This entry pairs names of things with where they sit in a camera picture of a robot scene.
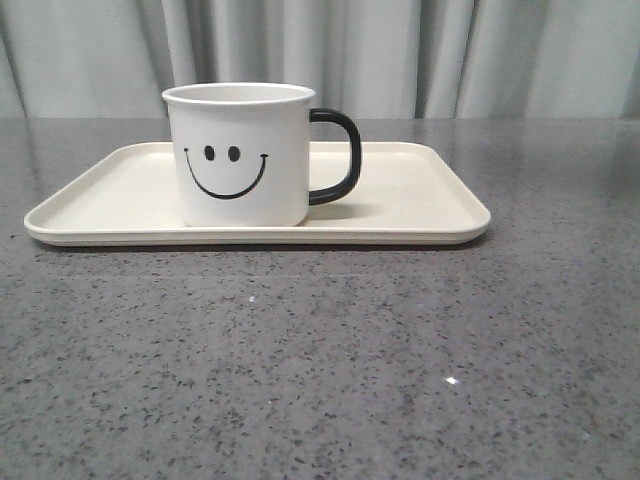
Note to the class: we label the grey pleated curtain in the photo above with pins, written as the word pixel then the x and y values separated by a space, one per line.
pixel 370 59

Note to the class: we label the white smiley mug black handle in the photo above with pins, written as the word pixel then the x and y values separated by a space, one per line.
pixel 242 153

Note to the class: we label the cream rectangular plastic tray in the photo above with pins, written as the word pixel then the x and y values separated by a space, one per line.
pixel 406 195

